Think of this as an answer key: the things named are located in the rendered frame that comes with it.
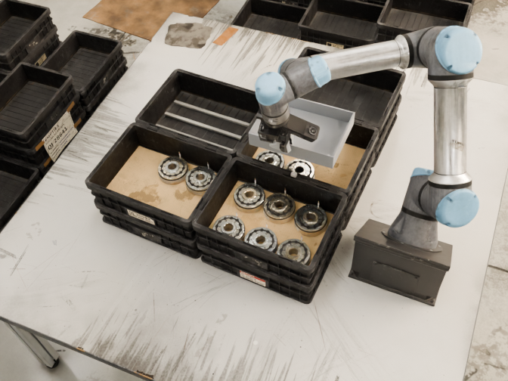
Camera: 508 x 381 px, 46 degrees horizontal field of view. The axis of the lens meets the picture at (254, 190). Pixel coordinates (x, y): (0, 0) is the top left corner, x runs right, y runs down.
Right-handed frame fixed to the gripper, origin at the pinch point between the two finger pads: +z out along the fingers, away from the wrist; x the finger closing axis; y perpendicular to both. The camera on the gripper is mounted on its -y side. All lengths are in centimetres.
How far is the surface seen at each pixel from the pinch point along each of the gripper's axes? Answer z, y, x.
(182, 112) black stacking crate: 31, 51, -19
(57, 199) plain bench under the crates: 31, 84, 26
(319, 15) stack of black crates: 110, 32, -129
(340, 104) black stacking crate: 37, -5, -38
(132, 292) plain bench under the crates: 25, 41, 51
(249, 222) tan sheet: 20.2, 9.8, 19.6
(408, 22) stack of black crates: 97, -16, -125
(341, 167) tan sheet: 28.8, -12.5, -9.9
